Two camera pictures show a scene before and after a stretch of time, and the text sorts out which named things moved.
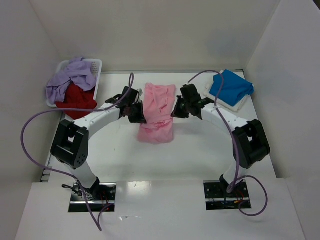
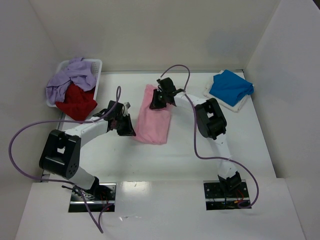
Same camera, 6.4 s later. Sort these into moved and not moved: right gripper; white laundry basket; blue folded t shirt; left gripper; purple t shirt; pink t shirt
Moved: right gripper; left gripper
Not moved: pink t shirt; white laundry basket; blue folded t shirt; purple t shirt
